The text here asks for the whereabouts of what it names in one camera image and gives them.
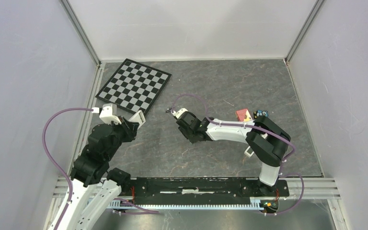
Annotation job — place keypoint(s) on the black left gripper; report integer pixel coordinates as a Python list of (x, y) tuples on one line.
[(130, 128)]

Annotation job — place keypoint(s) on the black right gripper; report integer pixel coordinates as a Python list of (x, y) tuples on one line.
[(192, 140)]

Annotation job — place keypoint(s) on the white remote with dark buttons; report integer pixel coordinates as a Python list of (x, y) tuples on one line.
[(139, 118)]

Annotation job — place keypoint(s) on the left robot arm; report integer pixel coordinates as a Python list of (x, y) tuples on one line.
[(77, 211)]

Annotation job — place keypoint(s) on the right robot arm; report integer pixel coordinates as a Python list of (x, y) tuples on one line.
[(265, 139)]

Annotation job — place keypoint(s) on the white slim remote control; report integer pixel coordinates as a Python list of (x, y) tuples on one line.
[(249, 152)]

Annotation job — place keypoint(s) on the black white chessboard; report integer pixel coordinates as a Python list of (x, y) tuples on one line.
[(134, 86)]

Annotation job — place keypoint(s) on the red playing card box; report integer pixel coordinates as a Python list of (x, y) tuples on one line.
[(243, 115)]

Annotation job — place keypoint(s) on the blue owl figurine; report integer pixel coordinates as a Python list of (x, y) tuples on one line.
[(259, 113)]

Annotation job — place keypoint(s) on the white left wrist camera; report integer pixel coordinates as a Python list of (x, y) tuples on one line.
[(107, 113)]

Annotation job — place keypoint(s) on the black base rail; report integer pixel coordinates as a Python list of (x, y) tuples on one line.
[(200, 190)]

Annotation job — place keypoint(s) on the white cable duct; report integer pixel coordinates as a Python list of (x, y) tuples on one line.
[(254, 204)]

